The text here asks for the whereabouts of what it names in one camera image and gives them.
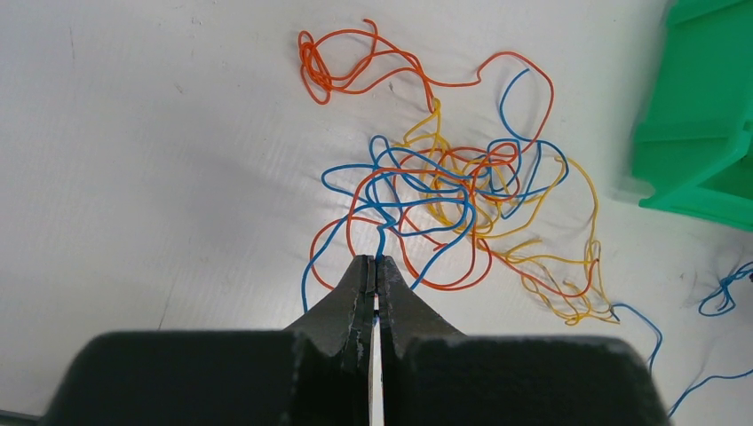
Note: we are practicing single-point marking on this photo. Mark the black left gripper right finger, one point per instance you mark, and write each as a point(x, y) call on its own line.
point(433, 374)

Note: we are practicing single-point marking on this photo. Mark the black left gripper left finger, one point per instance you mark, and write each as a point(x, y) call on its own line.
point(313, 372)

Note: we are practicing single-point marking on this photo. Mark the green plastic bin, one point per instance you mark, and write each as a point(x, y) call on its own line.
point(693, 144)

